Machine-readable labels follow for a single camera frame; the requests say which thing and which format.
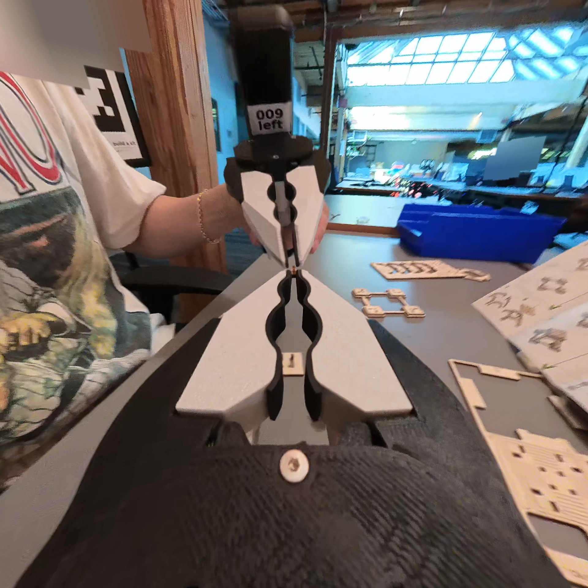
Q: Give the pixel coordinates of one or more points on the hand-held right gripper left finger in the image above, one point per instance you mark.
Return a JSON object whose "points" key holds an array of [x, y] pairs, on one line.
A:
{"points": [[229, 363]]}

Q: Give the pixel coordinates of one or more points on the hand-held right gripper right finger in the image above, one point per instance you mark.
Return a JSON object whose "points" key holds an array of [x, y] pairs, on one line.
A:
{"points": [[358, 363]]}

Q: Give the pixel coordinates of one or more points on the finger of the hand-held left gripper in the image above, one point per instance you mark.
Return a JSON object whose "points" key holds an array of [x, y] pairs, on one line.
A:
{"points": [[257, 206], [310, 202]]}

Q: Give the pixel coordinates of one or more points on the thin dark wooden piece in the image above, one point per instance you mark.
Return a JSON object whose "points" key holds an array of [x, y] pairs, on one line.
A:
{"points": [[290, 243]]}

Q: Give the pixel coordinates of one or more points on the person's left forearm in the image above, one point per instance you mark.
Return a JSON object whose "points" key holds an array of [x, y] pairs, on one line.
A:
{"points": [[174, 220]]}

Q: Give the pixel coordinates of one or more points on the grey desk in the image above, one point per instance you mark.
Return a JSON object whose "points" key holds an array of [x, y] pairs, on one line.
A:
{"points": [[441, 340]]}

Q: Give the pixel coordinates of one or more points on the person's left hand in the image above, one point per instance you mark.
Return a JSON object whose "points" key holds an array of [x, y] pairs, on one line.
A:
{"points": [[234, 211]]}

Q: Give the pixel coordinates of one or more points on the grey table with wooden edge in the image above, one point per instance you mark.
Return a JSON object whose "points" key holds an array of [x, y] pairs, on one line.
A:
{"points": [[367, 209]]}

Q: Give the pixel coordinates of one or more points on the small wooden puzzle piece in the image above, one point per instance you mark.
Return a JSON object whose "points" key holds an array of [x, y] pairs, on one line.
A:
{"points": [[293, 364]]}

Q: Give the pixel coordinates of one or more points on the dark wooden column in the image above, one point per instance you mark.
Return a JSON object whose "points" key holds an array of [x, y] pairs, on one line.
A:
{"points": [[330, 92]]}

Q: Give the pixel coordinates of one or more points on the wooden pillar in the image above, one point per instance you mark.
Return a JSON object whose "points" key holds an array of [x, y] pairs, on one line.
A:
{"points": [[179, 92]]}

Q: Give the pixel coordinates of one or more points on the black office chair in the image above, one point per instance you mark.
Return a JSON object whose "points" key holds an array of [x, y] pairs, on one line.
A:
{"points": [[183, 280]]}

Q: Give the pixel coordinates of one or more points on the slotted wooden puzzle piece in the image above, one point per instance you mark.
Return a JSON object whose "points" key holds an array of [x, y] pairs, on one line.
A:
{"points": [[427, 270]]}

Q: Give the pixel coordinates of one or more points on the cluttered background workbenches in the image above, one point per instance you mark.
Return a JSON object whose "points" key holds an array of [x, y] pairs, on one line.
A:
{"points": [[441, 177]]}

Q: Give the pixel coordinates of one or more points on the framed printed tag sign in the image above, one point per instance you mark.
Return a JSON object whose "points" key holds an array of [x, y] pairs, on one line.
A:
{"points": [[115, 110]]}

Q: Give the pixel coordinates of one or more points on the skylight windows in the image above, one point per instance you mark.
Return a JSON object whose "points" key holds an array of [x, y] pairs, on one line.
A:
{"points": [[436, 59]]}

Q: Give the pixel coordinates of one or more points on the stack of blue bins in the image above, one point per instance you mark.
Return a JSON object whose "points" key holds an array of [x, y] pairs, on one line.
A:
{"points": [[477, 234]]}

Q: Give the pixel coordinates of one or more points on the paper instruction booklet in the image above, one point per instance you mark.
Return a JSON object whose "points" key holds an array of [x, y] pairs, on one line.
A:
{"points": [[546, 303]]}

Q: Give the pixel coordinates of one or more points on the person in printed t-shirt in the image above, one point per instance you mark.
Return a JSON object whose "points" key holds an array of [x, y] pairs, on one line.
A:
{"points": [[46, 275]]}

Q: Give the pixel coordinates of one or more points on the square wooden frame piece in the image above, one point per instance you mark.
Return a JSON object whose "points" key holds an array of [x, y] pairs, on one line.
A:
{"points": [[388, 311]]}

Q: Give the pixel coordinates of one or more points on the wooden puzzle sheet frame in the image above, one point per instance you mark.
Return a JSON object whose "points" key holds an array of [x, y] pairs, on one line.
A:
{"points": [[537, 464]]}

